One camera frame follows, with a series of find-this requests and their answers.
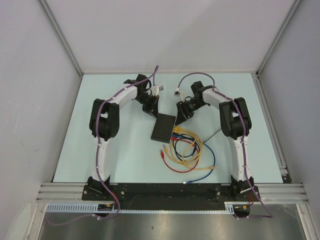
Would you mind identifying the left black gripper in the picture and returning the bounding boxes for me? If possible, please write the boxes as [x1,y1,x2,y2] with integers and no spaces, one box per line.
[134,92,159,119]

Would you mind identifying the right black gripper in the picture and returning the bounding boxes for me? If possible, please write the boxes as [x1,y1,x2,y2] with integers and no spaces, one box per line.
[175,98,207,126]

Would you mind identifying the black network switch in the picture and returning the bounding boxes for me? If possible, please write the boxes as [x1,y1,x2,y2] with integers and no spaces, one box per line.
[151,113,176,144]

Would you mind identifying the grey ethernet cable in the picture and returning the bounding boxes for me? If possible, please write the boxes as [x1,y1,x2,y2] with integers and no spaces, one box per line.
[202,129,222,144]

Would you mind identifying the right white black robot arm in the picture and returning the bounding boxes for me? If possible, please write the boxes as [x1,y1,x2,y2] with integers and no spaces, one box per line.
[175,81,254,201]

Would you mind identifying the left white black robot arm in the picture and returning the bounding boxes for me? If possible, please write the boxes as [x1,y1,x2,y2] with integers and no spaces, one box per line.
[87,74,164,200]

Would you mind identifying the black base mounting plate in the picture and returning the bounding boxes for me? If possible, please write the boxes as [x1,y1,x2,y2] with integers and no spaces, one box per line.
[81,182,261,211]

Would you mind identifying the black ethernet cable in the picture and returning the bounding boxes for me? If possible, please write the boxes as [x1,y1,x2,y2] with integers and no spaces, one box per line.
[171,134,198,161]

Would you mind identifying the blue ethernet cable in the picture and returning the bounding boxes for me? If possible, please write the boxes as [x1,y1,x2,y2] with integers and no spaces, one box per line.
[171,133,217,186]

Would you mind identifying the red ethernet cable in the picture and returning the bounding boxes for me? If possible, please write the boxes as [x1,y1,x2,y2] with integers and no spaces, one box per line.
[159,136,201,174]

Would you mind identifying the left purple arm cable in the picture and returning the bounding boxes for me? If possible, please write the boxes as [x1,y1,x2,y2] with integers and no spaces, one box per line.
[47,64,160,226]

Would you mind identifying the white slotted cable duct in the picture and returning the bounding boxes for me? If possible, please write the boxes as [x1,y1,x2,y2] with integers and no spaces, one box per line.
[46,201,237,215]

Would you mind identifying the aluminium frame rail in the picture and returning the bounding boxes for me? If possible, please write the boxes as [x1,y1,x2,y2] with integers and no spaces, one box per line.
[36,183,309,204]

